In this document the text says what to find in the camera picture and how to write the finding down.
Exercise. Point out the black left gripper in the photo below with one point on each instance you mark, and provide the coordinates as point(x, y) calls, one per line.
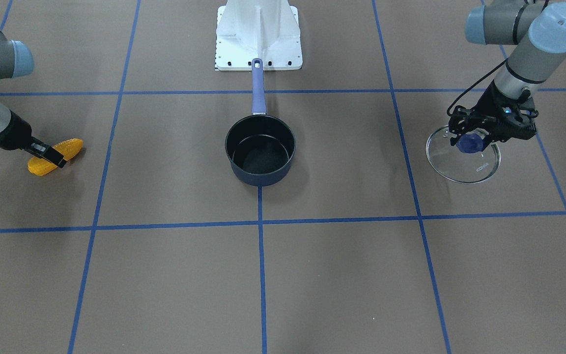
point(490, 102)

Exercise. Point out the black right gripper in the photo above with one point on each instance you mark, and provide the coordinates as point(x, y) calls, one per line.
point(16, 131)

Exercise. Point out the glass lid blue knob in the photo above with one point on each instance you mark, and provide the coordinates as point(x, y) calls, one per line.
point(465, 159)

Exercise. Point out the yellow toy corn cob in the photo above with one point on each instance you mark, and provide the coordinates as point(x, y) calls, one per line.
point(48, 158)

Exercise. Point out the dark blue saucepan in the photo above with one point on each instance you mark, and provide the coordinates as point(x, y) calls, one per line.
point(260, 147)

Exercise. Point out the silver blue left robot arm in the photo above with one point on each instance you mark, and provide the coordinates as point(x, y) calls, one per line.
point(538, 32)

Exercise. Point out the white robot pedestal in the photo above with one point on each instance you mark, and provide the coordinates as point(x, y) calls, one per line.
point(264, 29)

